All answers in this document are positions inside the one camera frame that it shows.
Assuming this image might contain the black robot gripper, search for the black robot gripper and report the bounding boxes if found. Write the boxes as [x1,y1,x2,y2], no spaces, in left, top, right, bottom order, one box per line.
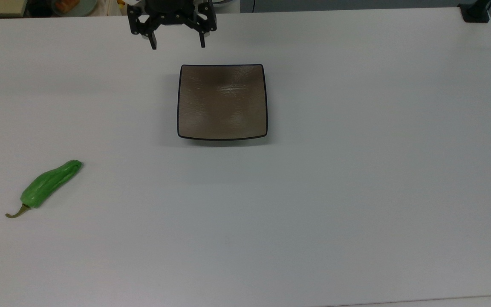
[127,0,217,50]

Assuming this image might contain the green chili pepper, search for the green chili pepper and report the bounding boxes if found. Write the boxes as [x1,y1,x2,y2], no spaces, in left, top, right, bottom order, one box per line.
[6,160,83,219]

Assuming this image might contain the square brown ceramic plate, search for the square brown ceramic plate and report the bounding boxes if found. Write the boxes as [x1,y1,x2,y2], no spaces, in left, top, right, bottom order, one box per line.
[177,64,268,141]

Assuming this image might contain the pale bowl with orange food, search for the pale bowl with orange food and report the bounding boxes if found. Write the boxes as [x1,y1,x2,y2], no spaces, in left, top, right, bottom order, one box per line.
[51,0,98,17]

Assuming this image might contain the black table clamp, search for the black table clamp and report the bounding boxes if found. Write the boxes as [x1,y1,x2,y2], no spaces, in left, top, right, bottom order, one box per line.
[459,0,491,23]

